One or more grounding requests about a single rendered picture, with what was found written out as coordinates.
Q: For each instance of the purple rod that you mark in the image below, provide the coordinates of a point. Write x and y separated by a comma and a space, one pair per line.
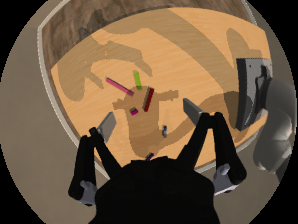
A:
150, 156

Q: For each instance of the dark red rod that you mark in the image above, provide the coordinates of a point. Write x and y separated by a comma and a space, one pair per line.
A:
149, 99

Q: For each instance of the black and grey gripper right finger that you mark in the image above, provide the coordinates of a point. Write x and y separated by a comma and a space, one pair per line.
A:
230, 170

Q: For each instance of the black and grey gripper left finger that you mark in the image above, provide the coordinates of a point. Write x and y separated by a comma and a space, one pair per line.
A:
83, 185

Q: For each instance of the pink rod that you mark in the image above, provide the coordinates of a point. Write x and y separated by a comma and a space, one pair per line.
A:
119, 87

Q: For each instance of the small magenta block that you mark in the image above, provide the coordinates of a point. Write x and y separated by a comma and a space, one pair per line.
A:
134, 112

